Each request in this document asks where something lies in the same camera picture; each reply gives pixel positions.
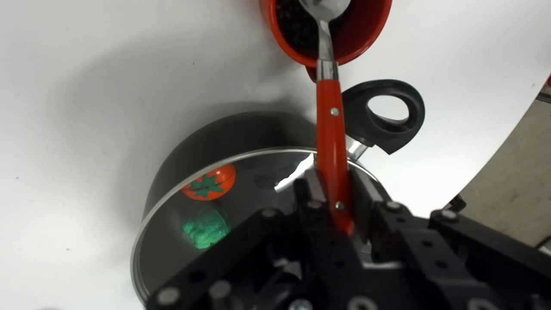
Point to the dark beans heap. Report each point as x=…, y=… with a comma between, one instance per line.
x=297, y=26

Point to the green toy vegetable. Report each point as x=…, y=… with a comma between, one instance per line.
x=205, y=227

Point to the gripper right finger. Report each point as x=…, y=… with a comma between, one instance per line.
x=430, y=258

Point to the red bowl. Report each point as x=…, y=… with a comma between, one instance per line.
x=366, y=30

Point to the toy tomato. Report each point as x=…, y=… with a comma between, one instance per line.
x=209, y=182

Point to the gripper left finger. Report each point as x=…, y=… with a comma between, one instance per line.
x=241, y=245

